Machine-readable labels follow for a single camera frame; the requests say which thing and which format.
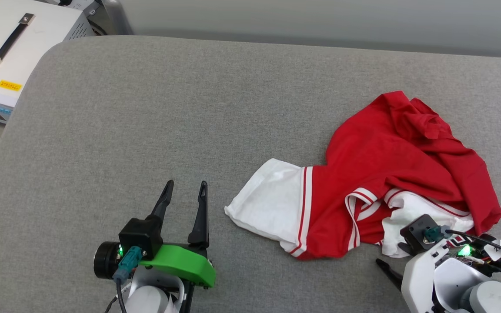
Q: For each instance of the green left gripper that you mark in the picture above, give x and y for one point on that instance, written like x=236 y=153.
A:
x=181 y=263

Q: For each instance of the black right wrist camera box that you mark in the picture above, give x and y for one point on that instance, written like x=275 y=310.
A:
x=420 y=232

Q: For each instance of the grey metal partition post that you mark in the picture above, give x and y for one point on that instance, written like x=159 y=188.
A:
x=118 y=15

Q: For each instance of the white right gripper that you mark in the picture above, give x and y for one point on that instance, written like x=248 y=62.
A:
x=420 y=282

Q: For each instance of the red and white basketball jersey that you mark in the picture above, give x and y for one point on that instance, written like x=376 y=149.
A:
x=389 y=169

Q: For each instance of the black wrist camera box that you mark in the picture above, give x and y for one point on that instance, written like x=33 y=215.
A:
x=420 y=232
x=139 y=237

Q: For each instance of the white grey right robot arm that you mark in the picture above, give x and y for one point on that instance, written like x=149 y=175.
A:
x=485 y=295

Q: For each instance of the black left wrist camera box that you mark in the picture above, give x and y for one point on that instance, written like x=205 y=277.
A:
x=139 y=237

